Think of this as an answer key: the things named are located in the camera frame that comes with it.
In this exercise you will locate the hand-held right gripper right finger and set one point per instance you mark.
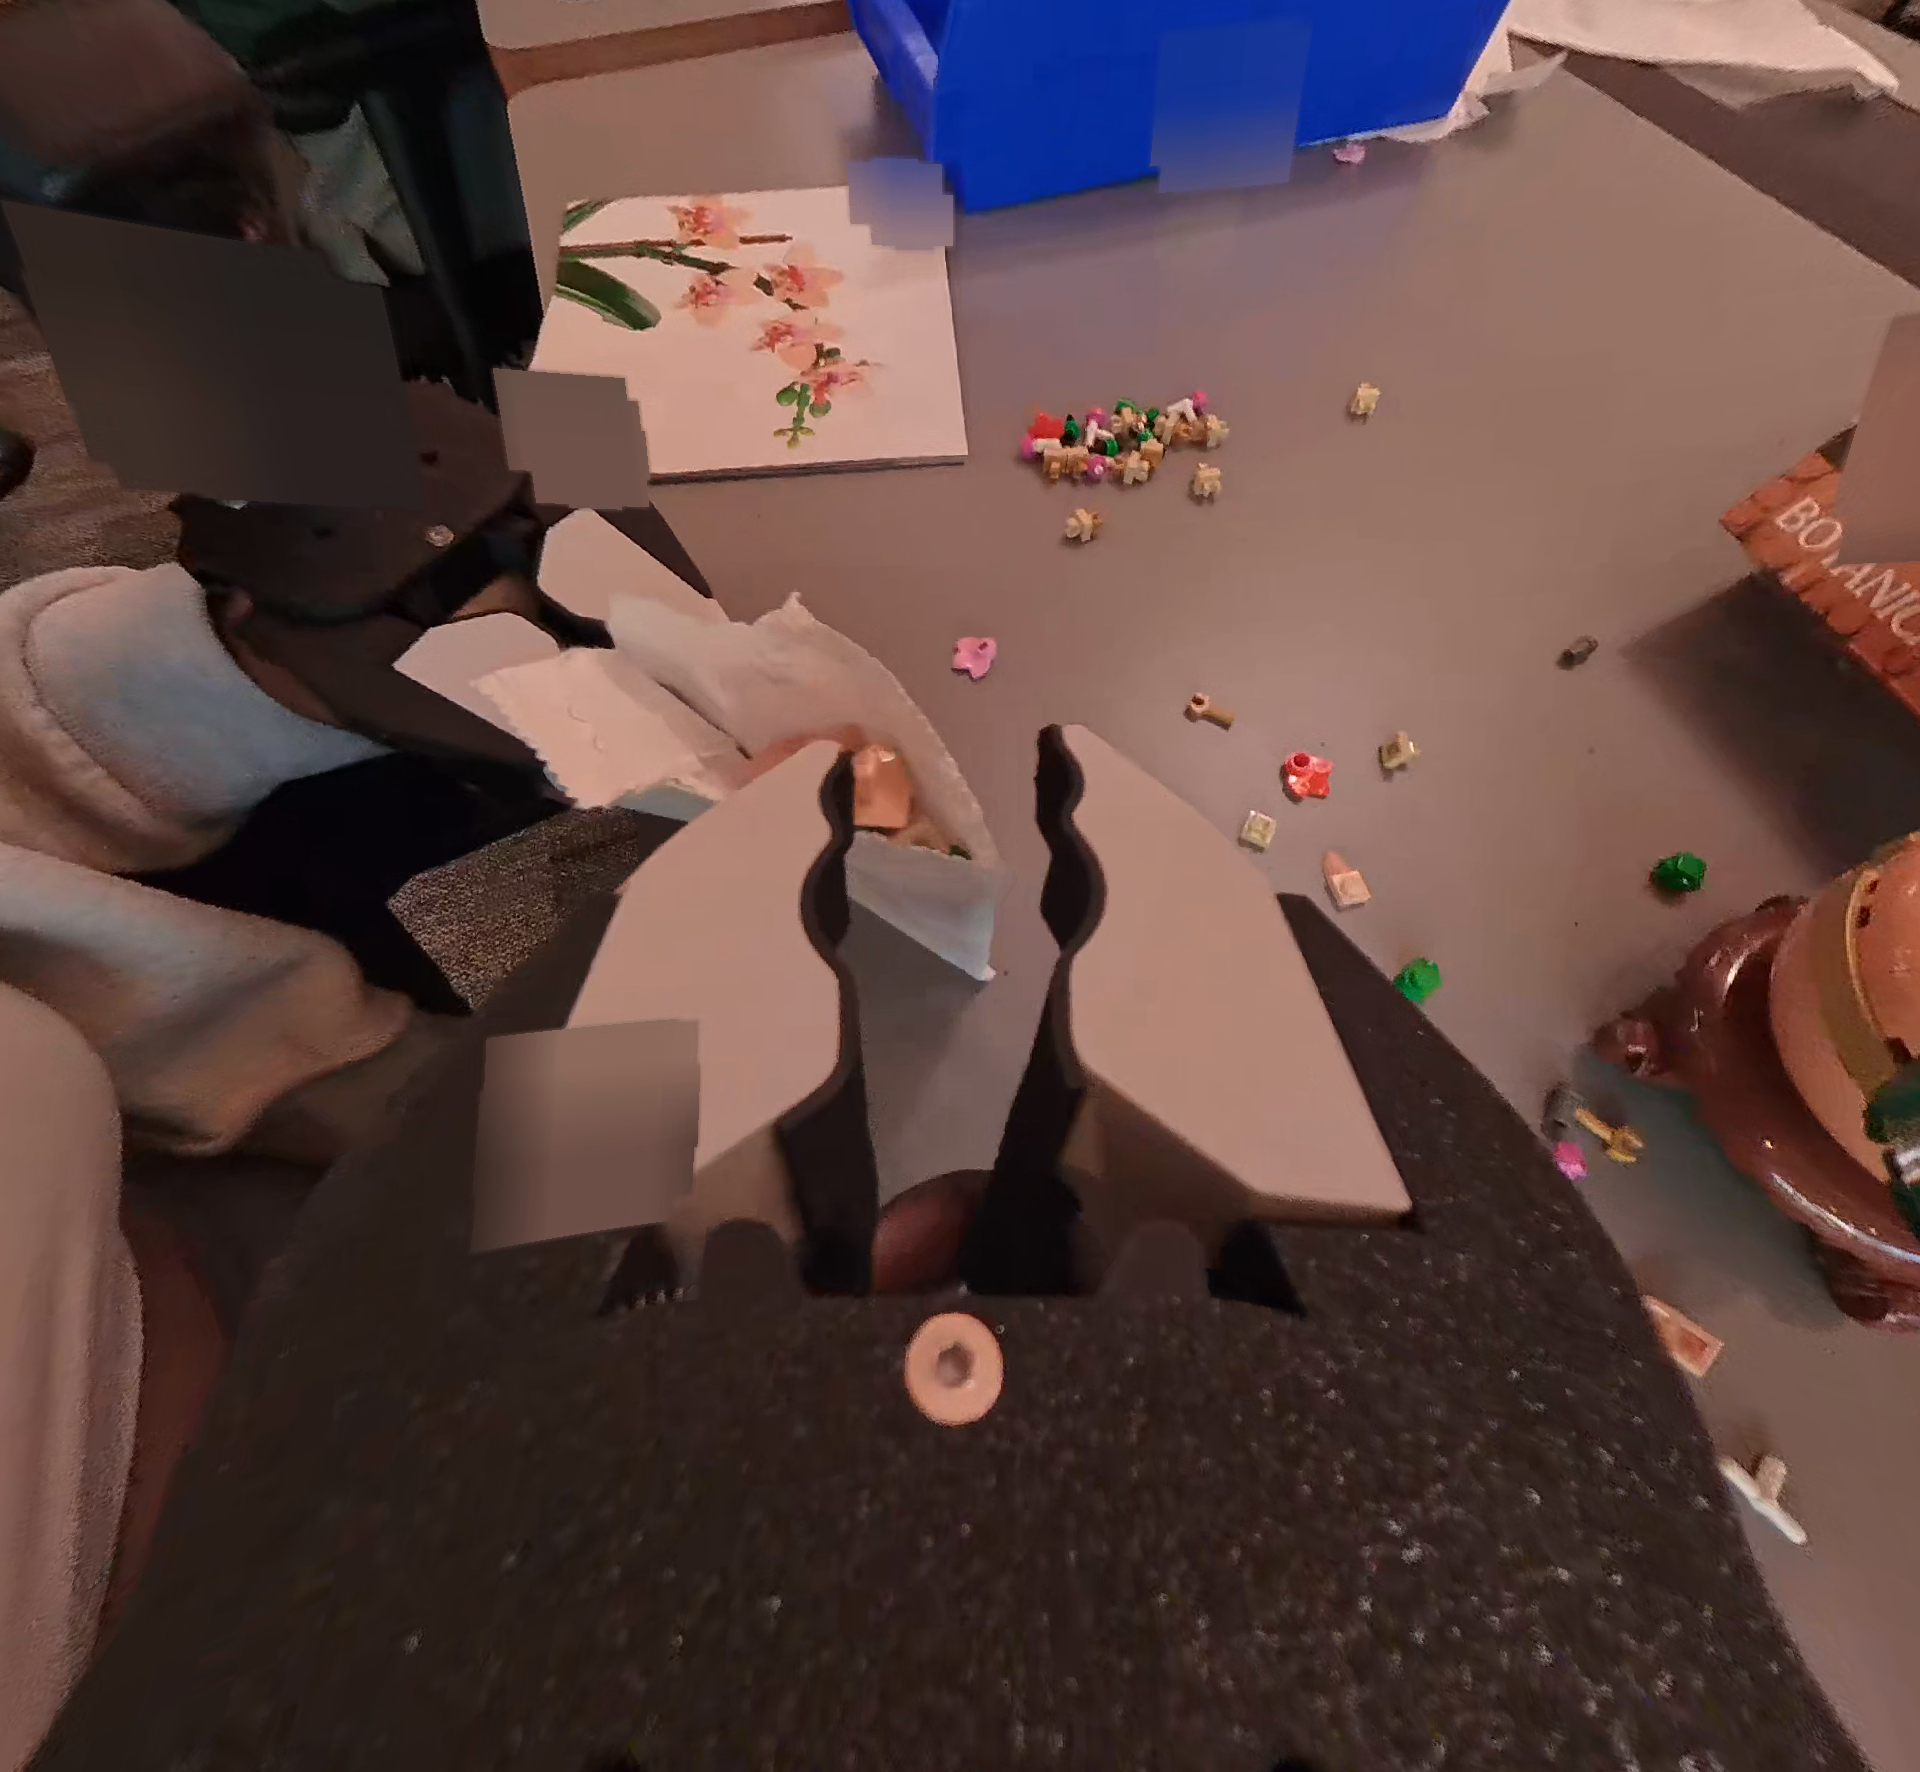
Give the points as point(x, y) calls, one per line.
point(1213, 1022)

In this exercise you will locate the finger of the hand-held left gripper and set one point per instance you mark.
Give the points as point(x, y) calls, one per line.
point(471, 644)
point(616, 570)

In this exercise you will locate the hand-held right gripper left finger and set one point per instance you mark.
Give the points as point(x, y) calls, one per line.
point(721, 934)

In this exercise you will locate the white paper bag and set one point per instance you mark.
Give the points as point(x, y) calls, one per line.
point(598, 738)

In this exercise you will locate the pink flower brick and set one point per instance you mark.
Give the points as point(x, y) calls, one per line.
point(976, 659)

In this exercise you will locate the person's left forearm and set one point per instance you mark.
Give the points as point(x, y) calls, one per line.
point(136, 693)

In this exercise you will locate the red flower brick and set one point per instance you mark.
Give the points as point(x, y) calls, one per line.
point(1307, 776)

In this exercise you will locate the person's dark trousers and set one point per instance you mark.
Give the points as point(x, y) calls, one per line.
point(300, 903)

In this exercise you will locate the tan bar brick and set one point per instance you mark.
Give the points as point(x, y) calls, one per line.
point(1208, 711)

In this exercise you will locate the orchid picture instruction booklet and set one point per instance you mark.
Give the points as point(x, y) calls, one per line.
point(900, 346)

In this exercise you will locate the grey and yellow pin brick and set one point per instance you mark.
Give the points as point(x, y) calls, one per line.
point(1590, 1126)

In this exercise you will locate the green stud brick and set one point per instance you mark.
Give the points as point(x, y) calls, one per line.
point(1678, 873)

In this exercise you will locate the toy brick orchid pot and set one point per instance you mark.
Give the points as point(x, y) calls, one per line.
point(1723, 1052)

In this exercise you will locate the pile of mixed small bricks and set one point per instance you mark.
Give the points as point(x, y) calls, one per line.
point(1125, 446)

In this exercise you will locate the pink wedge plate brick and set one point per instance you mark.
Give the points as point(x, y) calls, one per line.
point(1684, 1335)

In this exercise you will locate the blue plastic bin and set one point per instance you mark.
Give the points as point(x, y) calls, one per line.
point(1051, 34)

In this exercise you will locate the white T-shaped brick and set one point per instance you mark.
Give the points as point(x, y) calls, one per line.
point(1762, 1495)

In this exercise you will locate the dark toy brick set box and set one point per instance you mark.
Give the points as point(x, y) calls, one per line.
point(1845, 617)

